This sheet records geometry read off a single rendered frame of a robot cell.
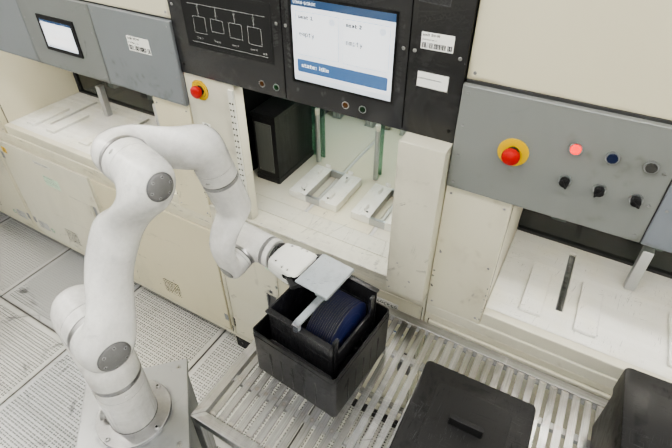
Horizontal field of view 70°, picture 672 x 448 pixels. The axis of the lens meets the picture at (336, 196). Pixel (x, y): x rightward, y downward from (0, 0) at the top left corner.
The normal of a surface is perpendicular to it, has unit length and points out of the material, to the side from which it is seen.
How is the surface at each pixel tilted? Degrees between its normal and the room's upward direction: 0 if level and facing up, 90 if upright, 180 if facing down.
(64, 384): 0
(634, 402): 0
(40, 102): 90
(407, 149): 90
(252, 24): 90
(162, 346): 0
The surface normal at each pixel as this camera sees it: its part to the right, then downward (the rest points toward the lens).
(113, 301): 0.74, 0.07
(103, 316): 0.55, -0.07
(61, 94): 0.87, 0.30
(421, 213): -0.50, 0.53
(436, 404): 0.00, -0.79
